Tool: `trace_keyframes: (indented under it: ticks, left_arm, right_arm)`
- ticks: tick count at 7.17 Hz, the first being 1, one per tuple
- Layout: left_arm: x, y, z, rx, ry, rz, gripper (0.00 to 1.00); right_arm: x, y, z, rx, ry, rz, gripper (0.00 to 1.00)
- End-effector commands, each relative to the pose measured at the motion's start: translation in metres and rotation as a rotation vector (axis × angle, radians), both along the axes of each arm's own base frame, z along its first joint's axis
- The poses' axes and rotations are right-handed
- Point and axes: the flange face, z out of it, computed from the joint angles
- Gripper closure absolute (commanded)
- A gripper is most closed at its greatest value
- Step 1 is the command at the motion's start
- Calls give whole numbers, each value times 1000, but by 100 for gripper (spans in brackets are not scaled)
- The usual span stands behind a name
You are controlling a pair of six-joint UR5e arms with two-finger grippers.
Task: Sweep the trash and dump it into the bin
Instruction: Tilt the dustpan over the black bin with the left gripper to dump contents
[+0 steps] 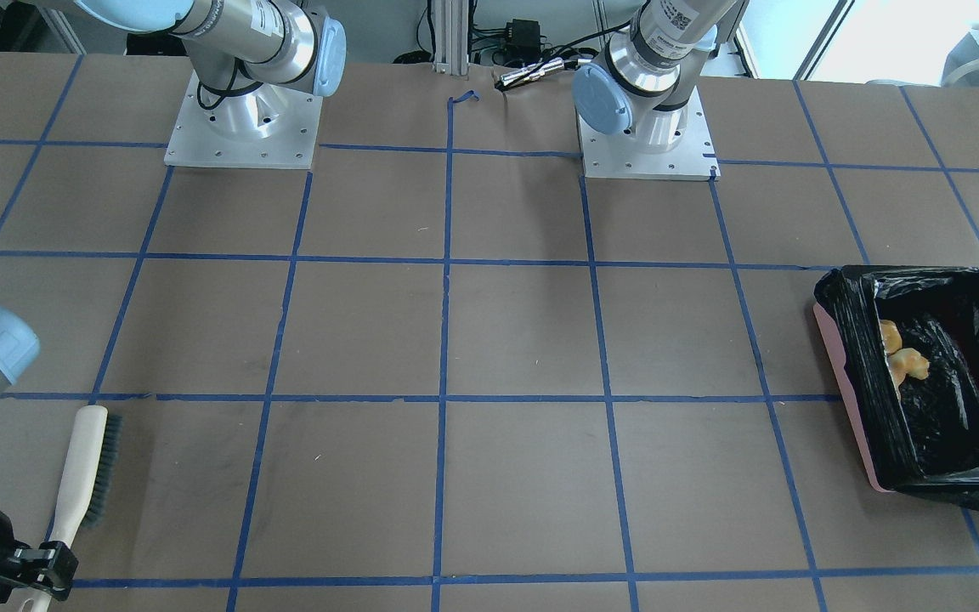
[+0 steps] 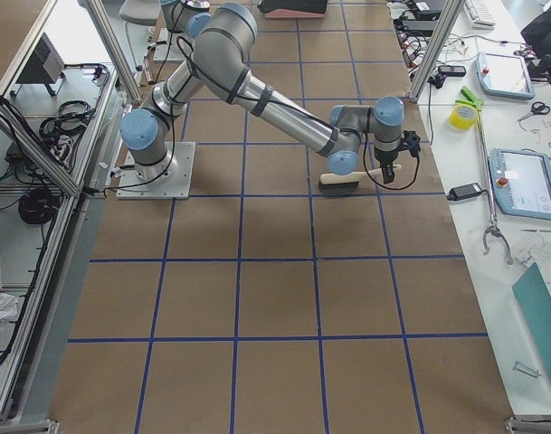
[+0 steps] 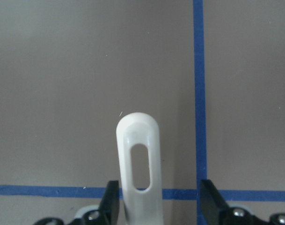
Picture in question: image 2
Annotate teal cutting mat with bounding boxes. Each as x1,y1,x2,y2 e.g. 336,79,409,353
512,263,551,385

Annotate beige hand brush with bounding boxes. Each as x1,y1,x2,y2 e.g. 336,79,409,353
318,164,402,194

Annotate green plastic clamp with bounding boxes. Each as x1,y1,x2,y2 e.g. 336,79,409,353
455,86,484,111

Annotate aluminium frame post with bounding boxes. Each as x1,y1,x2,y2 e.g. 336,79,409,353
408,0,464,103

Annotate near teach pendant tablet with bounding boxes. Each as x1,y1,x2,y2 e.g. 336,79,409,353
489,148,551,221

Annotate white keyboard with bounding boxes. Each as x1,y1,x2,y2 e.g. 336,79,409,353
463,0,496,30

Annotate grey electronics box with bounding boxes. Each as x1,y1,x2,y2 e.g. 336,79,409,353
10,33,65,97

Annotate long metal reacher grabber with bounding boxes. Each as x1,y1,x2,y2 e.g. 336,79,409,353
476,108,514,265

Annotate far teach pendant tablet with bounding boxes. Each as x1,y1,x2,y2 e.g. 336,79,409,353
476,52,536,100

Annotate black power adapter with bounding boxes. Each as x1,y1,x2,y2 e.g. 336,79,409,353
446,182,484,202

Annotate yellow tape roll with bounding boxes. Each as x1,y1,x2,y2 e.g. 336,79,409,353
448,103,478,130

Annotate black cloth bag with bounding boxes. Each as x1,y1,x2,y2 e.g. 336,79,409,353
521,6,551,77

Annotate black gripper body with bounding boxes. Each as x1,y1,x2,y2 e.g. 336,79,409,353
374,148,398,174

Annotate coiled black cable bundle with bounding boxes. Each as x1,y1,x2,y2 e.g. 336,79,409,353
17,186,60,226

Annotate teach pendant tablet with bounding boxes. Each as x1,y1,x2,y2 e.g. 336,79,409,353
476,52,536,100
489,148,551,221

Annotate black handled scissors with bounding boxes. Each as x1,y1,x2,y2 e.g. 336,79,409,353
517,101,551,122

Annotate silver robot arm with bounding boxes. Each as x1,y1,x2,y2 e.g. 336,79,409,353
159,0,212,38
120,3,412,184

